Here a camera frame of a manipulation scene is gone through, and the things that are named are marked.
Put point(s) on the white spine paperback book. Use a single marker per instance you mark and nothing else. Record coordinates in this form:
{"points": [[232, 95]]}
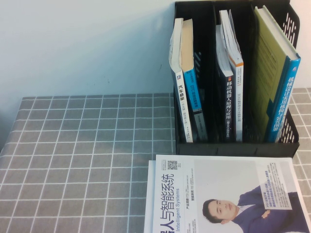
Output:
{"points": [[182, 104]]}

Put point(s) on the blue spine DTC book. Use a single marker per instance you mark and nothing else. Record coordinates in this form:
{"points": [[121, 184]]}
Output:
{"points": [[192, 92]]}

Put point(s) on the black mesh book stand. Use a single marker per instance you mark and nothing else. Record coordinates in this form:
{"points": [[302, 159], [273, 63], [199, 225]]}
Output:
{"points": [[206, 148]]}

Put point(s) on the dark navy spine book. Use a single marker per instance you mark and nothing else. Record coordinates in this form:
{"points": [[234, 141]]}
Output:
{"points": [[229, 109]]}

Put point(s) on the white orange ROS book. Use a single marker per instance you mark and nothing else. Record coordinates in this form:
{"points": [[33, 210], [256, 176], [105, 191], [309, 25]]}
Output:
{"points": [[239, 102]]}

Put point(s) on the blue spine hardcover book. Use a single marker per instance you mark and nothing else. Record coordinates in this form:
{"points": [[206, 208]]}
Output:
{"points": [[267, 72]]}

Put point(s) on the white magazine under stack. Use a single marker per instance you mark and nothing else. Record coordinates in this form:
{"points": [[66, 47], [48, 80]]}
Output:
{"points": [[150, 194]]}

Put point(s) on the grey checked tablecloth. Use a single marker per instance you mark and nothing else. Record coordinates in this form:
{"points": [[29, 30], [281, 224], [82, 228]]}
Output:
{"points": [[73, 145]]}

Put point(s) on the magazine with suited man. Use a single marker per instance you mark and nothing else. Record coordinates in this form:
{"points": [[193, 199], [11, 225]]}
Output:
{"points": [[218, 182]]}

